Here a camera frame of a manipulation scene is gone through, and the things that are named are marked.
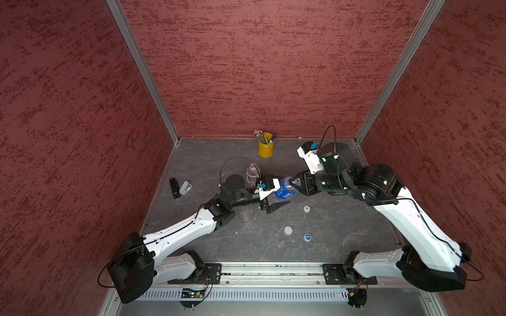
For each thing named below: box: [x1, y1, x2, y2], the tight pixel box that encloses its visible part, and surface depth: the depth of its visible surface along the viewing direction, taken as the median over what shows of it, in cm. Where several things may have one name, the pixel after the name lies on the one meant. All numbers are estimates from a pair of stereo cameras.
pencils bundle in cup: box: [253, 129, 269, 145], surface depth 102 cm
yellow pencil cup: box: [258, 132, 275, 158], surface depth 109 cm
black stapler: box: [169, 177, 182, 200], surface depth 97 cm
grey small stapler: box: [179, 180, 193, 196], surface depth 97 cm
